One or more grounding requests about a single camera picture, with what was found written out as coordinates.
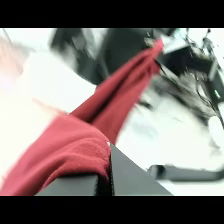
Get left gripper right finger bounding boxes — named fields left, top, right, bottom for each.
left=109, top=143, right=173, bottom=197

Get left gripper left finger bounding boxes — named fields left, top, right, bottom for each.
left=35, top=173, right=100, bottom=197

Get red T-shirt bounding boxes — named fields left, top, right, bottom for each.
left=0, top=38, right=165, bottom=197

